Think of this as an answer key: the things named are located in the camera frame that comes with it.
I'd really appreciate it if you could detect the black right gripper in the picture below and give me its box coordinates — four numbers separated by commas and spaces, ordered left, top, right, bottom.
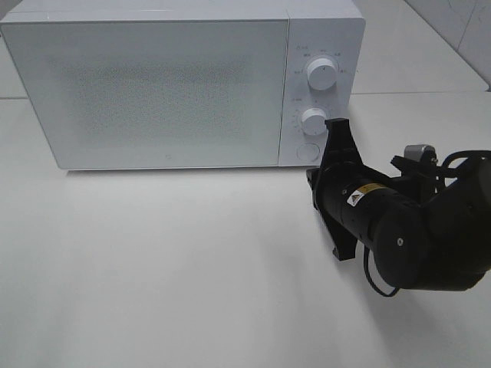
307, 118, 418, 261

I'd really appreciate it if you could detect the round door release button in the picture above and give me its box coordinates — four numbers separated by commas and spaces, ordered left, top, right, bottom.
296, 143, 320, 163

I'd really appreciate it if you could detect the white timer knob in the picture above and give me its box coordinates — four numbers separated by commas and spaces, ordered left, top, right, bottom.
300, 107, 328, 136

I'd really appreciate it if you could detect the white microwave door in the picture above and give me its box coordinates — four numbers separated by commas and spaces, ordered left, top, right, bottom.
2, 21, 288, 169

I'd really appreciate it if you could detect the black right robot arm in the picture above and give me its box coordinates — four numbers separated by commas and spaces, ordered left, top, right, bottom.
306, 119, 490, 291

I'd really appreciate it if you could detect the white upper power knob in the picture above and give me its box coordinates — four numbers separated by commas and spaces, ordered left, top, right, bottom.
306, 55, 338, 91

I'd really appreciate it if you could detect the white microwave oven body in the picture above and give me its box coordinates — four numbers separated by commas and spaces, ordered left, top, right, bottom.
1, 1, 365, 169

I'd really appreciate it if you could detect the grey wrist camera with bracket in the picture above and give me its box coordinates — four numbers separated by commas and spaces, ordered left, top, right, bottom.
390, 144, 438, 179

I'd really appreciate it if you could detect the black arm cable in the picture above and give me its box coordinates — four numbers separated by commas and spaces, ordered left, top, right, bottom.
362, 151, 491, 298

